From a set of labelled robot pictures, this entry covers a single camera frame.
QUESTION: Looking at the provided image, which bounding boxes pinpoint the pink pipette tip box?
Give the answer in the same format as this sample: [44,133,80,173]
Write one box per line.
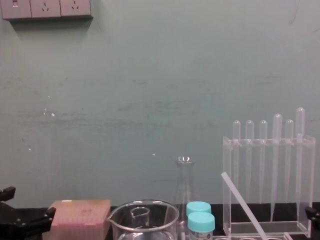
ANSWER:
[41,199,112,240]

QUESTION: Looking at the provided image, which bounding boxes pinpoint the small clear plastic pipette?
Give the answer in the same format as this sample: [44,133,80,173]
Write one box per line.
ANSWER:
[284,119,295,205]
[232,119,242,201]
[244,119,255,202]
[258,119,268,204]

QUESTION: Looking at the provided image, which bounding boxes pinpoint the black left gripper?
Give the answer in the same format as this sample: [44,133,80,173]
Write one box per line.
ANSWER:
[0,186,57,240]

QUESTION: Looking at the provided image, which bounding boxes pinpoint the grey wall socket strip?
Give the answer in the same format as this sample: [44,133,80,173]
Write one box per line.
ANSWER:
[0,0,94,21]

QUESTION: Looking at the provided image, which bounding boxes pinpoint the large clear plastic pipette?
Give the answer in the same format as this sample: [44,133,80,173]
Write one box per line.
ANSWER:
[270,113,284,223]
[295,107,307,225]

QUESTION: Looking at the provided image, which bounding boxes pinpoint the large glass beaker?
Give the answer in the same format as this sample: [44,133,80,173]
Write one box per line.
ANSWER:
[107,199,181,240]

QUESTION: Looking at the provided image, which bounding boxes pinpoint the glass conical flask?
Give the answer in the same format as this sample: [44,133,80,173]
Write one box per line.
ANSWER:
[171,155,199,240]

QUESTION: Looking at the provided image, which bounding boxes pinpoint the vial with teal cap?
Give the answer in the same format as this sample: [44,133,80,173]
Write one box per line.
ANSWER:
[185,201,212,218]
[187,211,216,240]

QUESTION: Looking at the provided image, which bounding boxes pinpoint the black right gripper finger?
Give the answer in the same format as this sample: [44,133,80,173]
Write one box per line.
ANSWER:
[304,205,320,240]

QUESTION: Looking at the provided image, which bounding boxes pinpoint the clear acrylic pipette rack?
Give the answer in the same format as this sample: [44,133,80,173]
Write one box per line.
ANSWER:
[222,134,317,237]

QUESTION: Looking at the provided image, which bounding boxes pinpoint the small glass beaker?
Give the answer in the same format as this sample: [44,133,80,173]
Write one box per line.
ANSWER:
[129,206,151,229]

